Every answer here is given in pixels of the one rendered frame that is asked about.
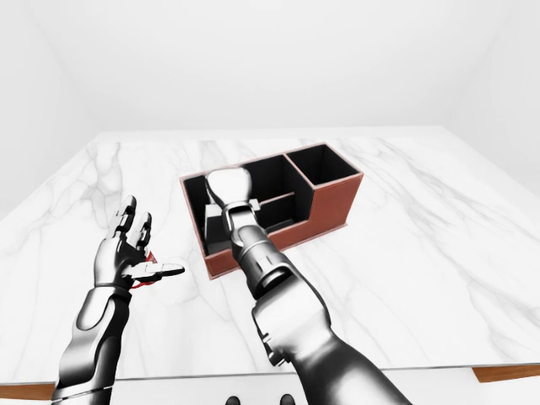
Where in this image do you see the silver robot right hand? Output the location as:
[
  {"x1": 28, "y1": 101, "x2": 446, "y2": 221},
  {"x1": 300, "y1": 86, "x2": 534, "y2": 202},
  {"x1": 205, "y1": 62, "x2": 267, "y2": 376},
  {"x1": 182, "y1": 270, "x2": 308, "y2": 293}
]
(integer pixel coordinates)
[{"x1": 204, "y1": 166, "x2": 261, "y2": 211}]

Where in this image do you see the silver robot left hand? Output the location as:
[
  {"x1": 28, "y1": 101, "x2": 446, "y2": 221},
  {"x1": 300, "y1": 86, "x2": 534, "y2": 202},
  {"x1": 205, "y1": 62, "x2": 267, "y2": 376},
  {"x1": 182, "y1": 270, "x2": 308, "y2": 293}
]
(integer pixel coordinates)
[{"x1": 91, "y1": 194, "x2": 186, "y2": 293}]

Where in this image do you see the red-brown desk caddy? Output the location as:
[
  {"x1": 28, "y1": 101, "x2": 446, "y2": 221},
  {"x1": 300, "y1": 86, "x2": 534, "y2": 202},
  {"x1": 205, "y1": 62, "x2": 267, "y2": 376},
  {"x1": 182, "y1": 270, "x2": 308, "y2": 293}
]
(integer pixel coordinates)
[{"x1": 179, "y1": 143, "x2": 365, "y2": 280}]

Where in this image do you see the small red object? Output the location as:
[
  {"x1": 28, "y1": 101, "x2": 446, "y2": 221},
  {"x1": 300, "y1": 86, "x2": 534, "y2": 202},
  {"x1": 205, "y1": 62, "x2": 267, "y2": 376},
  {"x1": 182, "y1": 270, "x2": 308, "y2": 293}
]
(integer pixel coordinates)
[{"x1": 129, "y1": 250, "x2": 159, "y2": 290}]

